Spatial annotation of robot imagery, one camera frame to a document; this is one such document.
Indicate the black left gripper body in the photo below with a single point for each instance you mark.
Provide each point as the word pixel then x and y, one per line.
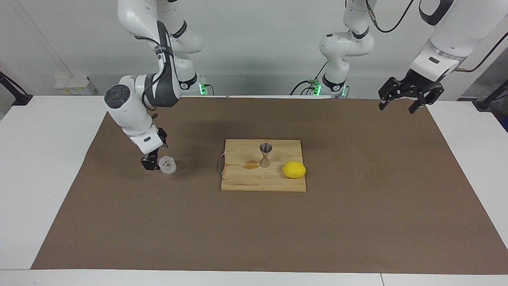
pixel 422 84

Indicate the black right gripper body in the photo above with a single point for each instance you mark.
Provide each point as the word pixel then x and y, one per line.
pixel 163 138

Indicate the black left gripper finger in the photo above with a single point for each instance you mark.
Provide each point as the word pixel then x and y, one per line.
pixel 391 88
pixel 422 100

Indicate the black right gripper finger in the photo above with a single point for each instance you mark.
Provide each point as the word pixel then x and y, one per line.
pixel 150 163

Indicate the clear glass cup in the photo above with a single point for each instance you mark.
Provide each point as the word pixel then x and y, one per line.
pixel 168 166

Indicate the steel double jigger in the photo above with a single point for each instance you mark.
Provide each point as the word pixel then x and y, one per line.
pixel 266 153

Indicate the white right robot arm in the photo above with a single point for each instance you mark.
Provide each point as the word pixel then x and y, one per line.
pixel 131 115

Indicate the black clamp stand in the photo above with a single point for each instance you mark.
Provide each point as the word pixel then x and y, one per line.
pixel 483 105
pixel 20 98

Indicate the dark grey panel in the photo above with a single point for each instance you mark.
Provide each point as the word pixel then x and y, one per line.
pixel 496 77

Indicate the dark blue object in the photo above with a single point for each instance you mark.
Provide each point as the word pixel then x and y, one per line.
pixel 505 124

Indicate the white box yellow label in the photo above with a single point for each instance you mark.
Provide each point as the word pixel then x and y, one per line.
pixel 85 87
pixel 65 88

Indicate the brown paper table mat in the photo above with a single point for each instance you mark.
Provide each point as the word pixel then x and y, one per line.
pixel 254 230

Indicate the yellow lemon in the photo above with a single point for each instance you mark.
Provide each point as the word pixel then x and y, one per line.
pixel 294 170

